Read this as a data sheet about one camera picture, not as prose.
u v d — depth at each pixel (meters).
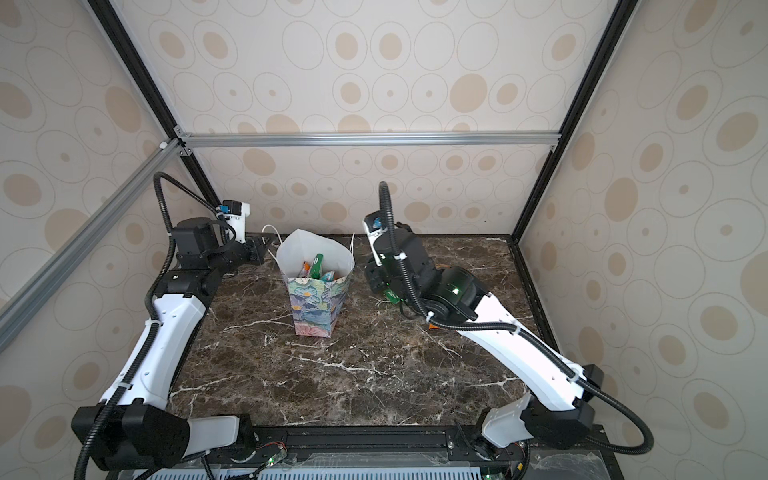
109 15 0.67
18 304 0.51
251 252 0.65
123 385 0.40
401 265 0.41
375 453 0.73
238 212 0.64
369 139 0.90
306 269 0.93
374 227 0.51
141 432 0.38
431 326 0.94
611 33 0.70
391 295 1.00
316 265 0.90
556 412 0.39
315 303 0.80
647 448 0.38
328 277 0.81
